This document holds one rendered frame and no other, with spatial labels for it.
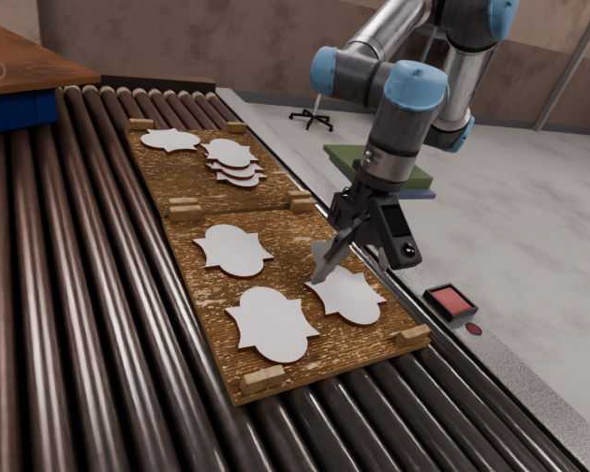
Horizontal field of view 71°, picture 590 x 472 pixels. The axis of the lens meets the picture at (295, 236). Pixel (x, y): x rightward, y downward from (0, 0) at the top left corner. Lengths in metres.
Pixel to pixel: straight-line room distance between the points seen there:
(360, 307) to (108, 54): 3.80
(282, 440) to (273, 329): 0.16
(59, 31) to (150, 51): 0.71
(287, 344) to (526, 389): 0.41
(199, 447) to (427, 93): 0.51
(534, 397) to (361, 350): 0.30
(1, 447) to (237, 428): 0.25
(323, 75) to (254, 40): 3.76
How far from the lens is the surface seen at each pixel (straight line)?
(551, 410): 0.82
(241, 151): 1.08
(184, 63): 4.35
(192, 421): 0.57
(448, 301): 0.86
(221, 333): 0.63
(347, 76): 0.70
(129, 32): 4.24
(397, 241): 0.61
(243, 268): 0.72
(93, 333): 0.65
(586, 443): 0.82
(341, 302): 0.71
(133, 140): 1.13
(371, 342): 0.69
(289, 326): 0.64
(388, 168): 0.60
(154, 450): 0.55
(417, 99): 0.57
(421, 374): 0.71
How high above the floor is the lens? 1.41
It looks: 34 degrees down
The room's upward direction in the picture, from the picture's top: 16 degrees clockwise
